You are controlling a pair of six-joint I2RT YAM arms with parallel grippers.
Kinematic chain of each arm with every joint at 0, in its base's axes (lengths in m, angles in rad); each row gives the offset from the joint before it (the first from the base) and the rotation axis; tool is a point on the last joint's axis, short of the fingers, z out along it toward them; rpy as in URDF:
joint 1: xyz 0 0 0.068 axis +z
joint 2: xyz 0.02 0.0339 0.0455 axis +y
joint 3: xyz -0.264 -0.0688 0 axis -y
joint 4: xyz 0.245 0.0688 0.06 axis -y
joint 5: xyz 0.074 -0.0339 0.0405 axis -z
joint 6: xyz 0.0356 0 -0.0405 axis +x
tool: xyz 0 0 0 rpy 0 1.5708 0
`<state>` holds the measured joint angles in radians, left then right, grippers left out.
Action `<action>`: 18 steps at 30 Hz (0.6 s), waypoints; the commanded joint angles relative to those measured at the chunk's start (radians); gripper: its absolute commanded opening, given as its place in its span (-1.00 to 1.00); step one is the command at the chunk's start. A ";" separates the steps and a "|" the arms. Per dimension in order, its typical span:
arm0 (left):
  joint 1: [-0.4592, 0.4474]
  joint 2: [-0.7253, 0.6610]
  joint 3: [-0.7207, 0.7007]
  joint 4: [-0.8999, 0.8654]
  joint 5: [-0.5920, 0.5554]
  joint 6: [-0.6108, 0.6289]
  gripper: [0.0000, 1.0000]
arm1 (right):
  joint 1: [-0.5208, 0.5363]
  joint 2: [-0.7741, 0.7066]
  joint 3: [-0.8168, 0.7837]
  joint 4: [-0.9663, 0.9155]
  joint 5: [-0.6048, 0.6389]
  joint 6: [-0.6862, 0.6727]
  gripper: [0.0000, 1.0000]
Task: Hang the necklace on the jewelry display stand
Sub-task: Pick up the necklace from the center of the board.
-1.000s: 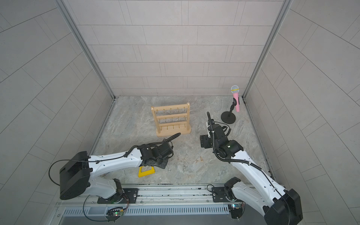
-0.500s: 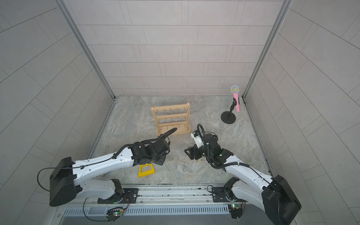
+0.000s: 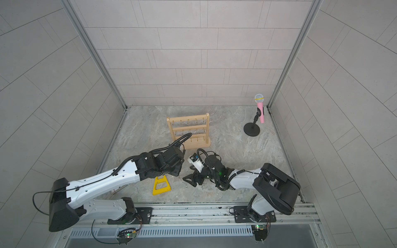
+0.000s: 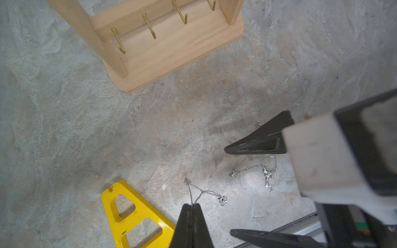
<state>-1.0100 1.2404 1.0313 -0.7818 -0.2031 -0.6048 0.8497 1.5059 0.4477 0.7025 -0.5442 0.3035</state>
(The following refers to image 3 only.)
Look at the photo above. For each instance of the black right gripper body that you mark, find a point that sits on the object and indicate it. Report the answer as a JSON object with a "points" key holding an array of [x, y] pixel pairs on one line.
{"points": [[207, 174]]}

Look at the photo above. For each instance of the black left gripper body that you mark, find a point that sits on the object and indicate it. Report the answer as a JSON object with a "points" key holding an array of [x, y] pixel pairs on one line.
{"points": [[175, 170]]}

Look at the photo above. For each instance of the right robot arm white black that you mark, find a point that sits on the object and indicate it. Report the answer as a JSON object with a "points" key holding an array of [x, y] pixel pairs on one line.
{"points": [[277, 191]]}

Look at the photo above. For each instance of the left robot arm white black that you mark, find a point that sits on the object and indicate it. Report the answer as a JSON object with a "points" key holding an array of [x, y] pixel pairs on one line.
{"points": [[72, 201]]}

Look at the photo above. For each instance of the wooden jewelry display stand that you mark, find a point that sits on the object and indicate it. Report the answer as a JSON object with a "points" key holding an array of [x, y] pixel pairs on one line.
{"points": [[197, 125]]}

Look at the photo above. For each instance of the black microphone stand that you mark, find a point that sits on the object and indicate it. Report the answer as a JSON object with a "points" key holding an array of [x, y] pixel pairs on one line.
{"points": [[252, 129]]}

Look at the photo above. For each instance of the right green circuit board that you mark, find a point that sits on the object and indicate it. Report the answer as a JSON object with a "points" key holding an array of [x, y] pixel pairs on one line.
{"points": [[260, 232]]}

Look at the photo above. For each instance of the green circuit board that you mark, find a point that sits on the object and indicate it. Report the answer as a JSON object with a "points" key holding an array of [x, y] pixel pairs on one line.
{"points": [[260, 232], [126, 235]]}

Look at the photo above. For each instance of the pink toy microphone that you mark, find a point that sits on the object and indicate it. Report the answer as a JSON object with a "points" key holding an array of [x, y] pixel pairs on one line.
{"points": [[259, 99]]}

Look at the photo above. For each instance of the left green circuit board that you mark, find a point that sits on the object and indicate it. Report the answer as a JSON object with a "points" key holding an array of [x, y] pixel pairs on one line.
{"points": [[126, 235]]}

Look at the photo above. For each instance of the yellow triangular plastic frame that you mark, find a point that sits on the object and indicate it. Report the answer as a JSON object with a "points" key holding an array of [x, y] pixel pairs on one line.
{"points": [[161, 185]]}

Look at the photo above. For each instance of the aluminium mounting rail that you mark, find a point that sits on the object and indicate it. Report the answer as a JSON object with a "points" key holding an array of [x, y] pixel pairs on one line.
{"points": [[163, 214]]}

